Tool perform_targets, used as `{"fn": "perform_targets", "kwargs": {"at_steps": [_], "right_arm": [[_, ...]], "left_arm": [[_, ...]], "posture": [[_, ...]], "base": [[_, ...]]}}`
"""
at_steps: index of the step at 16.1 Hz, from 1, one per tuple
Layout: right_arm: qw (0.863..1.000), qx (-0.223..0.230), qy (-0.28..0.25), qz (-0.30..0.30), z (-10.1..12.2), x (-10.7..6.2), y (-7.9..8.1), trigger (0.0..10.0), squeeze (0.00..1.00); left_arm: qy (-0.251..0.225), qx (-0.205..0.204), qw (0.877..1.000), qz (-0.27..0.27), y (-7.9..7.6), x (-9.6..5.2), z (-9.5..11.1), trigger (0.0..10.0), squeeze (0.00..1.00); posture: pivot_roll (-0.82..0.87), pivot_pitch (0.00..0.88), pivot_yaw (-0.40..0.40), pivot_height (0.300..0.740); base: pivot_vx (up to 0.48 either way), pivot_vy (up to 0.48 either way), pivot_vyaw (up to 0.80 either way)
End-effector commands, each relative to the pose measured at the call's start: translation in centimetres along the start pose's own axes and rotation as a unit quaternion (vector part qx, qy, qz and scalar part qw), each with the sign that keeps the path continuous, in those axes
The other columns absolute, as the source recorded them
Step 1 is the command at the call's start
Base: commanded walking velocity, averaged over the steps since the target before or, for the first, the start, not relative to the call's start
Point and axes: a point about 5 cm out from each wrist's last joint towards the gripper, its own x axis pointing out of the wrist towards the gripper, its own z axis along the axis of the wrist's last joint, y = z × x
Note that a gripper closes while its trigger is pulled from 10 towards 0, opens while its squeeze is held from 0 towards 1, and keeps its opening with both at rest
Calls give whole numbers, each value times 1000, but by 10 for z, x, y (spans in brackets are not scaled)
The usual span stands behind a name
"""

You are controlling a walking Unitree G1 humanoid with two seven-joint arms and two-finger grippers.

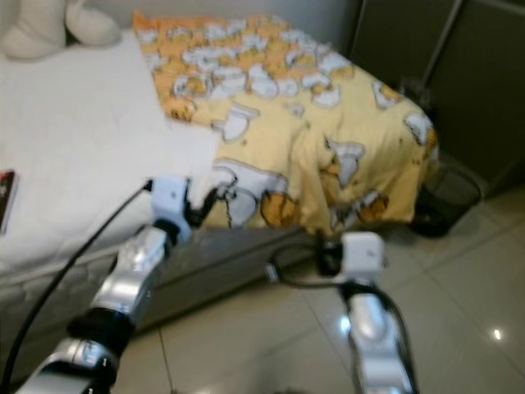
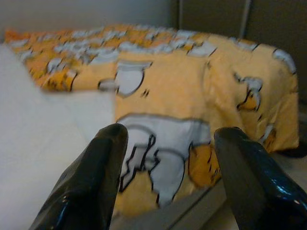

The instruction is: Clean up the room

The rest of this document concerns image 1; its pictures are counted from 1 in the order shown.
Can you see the yellow orange cartoon quilt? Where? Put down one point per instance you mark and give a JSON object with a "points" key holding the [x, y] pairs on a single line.
{"points": [[303, 115]]}

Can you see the white quilted mattress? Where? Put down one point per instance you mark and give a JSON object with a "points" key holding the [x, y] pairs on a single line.
{"points": [[74, 123]]}

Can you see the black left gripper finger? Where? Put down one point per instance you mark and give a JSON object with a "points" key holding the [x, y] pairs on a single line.
{"points": [[210, 195]]}

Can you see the cream plush toy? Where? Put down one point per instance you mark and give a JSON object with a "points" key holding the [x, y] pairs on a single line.
{"points": [[57, 25]]}

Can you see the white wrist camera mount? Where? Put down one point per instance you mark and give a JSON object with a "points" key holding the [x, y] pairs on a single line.
{"points": [[362, 254], [171, 199]]}

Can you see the dark wardrobe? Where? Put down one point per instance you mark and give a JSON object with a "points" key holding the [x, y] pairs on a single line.
{"points": [[443, 66]]}

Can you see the black mesh waste bin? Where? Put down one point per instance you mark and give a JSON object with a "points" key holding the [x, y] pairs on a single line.
{"points": [[447, 197]]}

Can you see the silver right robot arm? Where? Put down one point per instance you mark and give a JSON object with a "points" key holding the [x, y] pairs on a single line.
{"points": [[373, 336]]}

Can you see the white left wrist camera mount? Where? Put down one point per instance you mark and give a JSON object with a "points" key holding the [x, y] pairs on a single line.
{"points": [[171, 199]]}

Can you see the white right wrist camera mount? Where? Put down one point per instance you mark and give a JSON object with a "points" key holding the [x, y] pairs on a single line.
{"points": [[362, 254]]}

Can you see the dark book red cover art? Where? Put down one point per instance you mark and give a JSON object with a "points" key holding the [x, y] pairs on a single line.
{"points": [[8, 197]]}

